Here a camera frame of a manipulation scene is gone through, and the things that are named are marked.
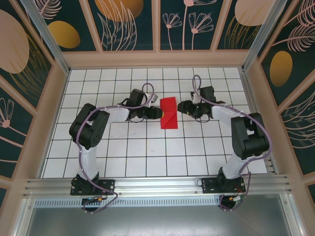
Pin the red square paper sheet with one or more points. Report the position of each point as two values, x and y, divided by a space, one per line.
168 121

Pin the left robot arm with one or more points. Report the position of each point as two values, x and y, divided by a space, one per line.
88 162

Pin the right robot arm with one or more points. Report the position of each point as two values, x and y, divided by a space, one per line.
233 167

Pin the grey metal panel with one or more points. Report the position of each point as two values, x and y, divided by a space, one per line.
157 221

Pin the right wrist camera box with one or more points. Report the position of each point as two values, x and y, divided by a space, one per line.
195 98

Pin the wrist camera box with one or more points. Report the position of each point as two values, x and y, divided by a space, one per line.
153 98
195 98

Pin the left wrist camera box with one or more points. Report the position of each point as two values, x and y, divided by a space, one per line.
153 98

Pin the aluminium side rail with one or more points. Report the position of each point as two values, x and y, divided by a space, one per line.
256 98

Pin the aluminium mounting rail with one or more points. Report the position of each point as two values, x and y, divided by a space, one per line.
157 184

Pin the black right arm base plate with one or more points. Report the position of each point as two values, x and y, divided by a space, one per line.
209 185

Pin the aluminium frame post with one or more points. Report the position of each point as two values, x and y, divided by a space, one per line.
49 39
263 32

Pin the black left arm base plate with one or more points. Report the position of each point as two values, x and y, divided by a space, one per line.
105 186

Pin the aluminium frame bar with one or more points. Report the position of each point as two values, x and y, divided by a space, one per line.
292 216
23 218

